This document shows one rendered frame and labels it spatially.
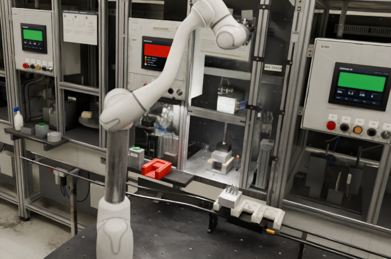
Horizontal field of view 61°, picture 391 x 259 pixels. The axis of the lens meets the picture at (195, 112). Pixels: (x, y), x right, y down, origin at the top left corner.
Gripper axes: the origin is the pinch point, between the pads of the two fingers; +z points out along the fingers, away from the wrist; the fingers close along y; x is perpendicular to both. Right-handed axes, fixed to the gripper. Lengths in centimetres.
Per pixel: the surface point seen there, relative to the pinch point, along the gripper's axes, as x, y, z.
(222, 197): -10, 87, -22
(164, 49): -54, 11, 3
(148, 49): -65, 11, 3
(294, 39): 20.0, 5.4, 5.7
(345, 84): 45, 25, 0
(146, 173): -60, 84, -19
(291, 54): 19.1, 12.9, 5.2
